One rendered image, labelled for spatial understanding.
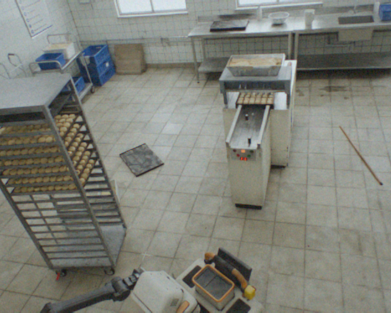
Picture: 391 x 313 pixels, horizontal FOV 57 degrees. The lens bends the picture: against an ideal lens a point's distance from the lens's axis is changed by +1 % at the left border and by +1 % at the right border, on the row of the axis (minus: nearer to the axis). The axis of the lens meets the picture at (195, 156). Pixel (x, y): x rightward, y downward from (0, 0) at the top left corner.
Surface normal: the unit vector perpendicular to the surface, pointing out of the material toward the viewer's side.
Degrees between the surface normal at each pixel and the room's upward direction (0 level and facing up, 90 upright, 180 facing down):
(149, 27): 90
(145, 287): 43
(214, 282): 1
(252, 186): 90
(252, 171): 90
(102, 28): 90
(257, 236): 0
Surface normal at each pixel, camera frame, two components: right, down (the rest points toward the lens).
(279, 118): -0.27, 0.61
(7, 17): 0.96, 0.05
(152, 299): -0.58, -0.25
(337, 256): -0.14, -0.79
